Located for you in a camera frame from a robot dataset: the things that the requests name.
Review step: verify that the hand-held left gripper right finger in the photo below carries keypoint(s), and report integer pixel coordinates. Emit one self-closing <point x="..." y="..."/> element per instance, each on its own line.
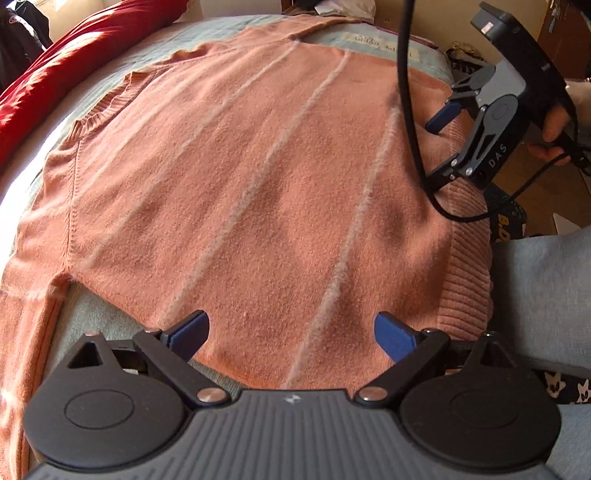
<point x="392" y="334"/>

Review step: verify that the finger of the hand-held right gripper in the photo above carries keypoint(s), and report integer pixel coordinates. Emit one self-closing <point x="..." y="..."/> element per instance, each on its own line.
<point x="475" y="147"/>
<point x="443" y="117"/>

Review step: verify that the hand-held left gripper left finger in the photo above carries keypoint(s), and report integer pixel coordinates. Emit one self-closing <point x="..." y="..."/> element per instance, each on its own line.
<point x="191" y="330"/>

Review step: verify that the pink knit sweater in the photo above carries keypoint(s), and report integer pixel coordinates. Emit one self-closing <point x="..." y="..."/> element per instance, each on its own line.
<point x="254" y="184"/>

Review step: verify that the person's right hand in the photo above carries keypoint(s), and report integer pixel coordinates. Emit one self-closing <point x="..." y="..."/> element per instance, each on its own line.
<point x="556" y="124"/>

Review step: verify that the wooden cabinet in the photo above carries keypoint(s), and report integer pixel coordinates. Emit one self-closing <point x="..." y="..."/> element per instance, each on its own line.
<point x="572" y="41"/>

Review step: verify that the black bag with yellow print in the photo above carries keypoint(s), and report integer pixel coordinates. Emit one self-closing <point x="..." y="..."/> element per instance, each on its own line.
<point x="505" y="217"/>

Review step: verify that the white paper sheet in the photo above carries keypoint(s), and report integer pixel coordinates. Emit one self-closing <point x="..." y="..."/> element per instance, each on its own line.
<point x="567" y="225"/>

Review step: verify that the cluttered cloth pile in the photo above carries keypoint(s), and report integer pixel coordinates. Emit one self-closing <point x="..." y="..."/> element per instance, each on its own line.
<point x="332" y="9"/>

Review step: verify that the person's leg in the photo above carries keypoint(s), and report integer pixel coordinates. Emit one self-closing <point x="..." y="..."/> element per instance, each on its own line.
<point x="545" y="300"/>

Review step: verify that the dark star print cloth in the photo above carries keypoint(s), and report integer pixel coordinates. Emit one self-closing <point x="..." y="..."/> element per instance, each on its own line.
<point x="568" y="385"/>

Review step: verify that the red quilt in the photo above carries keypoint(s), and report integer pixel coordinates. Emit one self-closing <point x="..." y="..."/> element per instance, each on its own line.
<point x="69" y="69"/>

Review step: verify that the black jacket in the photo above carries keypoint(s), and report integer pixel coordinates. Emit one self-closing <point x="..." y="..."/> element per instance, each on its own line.
<point x="23" y="46"/>

